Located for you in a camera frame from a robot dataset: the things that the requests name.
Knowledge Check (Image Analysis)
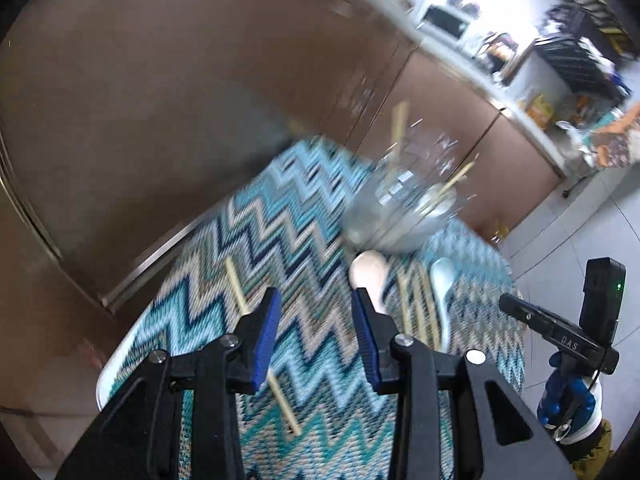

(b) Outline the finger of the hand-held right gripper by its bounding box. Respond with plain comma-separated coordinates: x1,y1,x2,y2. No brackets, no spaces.
498,293,550,335

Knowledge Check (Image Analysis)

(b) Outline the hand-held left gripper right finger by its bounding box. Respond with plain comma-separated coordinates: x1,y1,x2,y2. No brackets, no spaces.
351,287,576,480

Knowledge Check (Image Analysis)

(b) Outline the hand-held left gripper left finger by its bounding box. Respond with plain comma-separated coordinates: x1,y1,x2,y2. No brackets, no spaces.
55,287,282,480

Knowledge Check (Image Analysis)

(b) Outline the wooden chopstick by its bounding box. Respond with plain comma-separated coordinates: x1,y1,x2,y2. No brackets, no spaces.
418,269,436,347
391,101,410,144
223,258,303,437
424,157,479,212
397,267,414,337

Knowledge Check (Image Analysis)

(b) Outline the white ceramic spoon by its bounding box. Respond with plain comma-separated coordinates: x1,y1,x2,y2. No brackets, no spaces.
429,257,457,352
348,249,391,317

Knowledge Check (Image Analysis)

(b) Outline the steel wire utensil holder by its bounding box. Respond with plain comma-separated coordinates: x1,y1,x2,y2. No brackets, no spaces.
342,120,464,257

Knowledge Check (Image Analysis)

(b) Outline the person's right hand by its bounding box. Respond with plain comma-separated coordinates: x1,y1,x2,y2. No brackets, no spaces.
536,350,600,442

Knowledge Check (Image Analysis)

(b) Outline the zigzag woven table cloth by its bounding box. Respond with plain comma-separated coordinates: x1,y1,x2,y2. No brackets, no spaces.
97,137,526,480

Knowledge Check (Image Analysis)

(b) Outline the patchwork floral apron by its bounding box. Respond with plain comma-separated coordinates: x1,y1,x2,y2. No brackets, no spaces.
589,102,640,169

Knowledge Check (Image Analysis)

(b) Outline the white kitchen countertop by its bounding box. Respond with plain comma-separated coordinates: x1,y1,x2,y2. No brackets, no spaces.
295,0,572,177

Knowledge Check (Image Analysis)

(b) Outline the brown base cabinet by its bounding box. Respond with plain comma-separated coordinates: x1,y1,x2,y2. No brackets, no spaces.
0,0,417,322
320,44,564,242

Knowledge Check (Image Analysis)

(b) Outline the black dish rack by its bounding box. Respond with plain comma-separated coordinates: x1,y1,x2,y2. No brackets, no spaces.
534,0,634,104

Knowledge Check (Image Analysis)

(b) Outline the white microwave oven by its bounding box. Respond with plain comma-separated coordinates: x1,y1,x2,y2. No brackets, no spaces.
417,2,474,44

